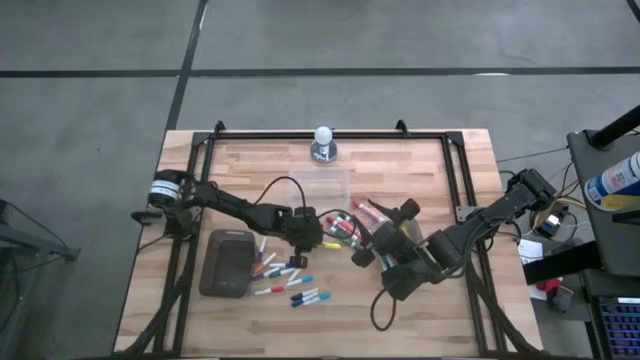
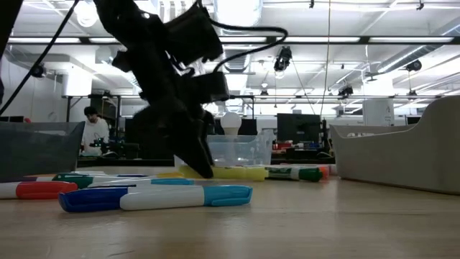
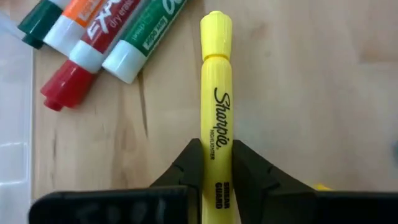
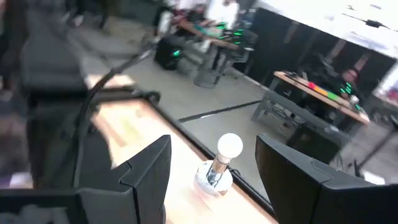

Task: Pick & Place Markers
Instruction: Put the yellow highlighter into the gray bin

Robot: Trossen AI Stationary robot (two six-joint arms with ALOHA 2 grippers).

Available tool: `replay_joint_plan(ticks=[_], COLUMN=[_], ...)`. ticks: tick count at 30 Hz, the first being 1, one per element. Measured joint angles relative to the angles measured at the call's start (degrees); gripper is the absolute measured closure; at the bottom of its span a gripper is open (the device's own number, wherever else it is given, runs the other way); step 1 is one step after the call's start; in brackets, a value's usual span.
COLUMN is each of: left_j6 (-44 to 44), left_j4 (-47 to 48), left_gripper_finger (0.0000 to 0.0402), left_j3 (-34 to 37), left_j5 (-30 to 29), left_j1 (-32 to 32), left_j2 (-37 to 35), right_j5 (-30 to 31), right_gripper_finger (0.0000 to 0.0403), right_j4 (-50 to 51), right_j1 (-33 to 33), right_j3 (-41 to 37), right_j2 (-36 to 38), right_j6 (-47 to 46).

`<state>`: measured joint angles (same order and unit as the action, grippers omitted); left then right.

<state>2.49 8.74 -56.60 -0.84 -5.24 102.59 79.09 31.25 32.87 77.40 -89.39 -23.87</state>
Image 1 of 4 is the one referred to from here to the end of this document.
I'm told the black floor cable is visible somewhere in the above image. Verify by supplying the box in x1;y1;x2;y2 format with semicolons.
497;145;571;164

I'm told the dark grey plastic bin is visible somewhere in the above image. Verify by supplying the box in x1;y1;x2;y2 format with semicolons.
198;228;258;300

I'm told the blue white power adapter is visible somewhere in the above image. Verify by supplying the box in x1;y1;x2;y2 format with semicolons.
543;212;565;236

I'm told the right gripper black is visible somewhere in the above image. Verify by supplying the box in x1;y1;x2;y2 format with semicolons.
351;198;422;269

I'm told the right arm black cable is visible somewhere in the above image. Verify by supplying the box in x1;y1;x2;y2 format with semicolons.
369;287;399;333

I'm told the magenta Expo marker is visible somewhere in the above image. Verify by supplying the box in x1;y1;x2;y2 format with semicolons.
351;198;387;225

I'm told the blue white wipes canister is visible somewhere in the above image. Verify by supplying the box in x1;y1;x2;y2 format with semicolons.
583;151;640;211

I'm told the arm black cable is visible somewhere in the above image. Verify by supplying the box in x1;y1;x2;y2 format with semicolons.
252;175;309;211
369;287;399;333

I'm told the black side cart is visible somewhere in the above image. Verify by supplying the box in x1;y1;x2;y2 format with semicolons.
567;128;640;279

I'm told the red tool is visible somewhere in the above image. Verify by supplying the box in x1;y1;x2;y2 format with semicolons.
535;278;564;296

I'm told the yellow cable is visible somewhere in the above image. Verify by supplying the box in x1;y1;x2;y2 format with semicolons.
532;196;586;229

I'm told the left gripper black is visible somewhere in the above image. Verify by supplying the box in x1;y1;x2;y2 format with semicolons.
279;206;325;269

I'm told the backlit keyboard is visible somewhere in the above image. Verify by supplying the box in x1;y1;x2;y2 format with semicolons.
597;295;640;359

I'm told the white paper sheet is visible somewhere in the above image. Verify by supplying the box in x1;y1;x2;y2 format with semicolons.
517;238;544;266

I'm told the black cart pole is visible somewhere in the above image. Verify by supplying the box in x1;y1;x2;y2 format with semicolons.
588;104;640;151

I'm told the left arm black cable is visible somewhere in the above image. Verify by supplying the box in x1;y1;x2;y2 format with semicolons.
252;175;309;211

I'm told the grey metal stand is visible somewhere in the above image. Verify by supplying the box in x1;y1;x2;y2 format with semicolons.
0;198;81;360

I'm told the white light bulb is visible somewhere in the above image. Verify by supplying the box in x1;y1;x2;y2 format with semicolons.
313;125;335;146

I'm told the clear plastic bin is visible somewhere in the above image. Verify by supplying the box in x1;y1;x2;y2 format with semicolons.
288;168;351;214

